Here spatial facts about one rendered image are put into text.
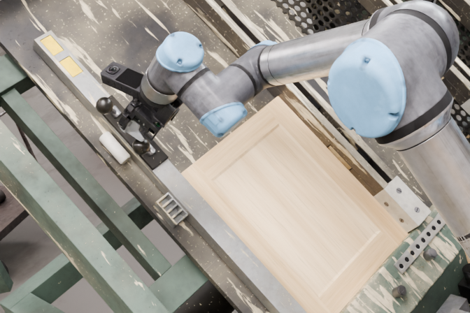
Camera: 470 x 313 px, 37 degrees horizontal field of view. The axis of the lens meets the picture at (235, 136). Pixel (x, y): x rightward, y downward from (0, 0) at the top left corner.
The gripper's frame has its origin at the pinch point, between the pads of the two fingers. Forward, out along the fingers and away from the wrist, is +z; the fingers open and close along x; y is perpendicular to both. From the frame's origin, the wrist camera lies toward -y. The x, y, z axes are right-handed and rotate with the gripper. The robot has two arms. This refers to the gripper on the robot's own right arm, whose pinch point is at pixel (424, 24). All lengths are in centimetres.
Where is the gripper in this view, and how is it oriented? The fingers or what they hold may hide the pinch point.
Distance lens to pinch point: 188.9
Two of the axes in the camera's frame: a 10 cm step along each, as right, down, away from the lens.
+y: -8.5, -3.7, 3.8
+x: -5.3, 5.4, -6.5
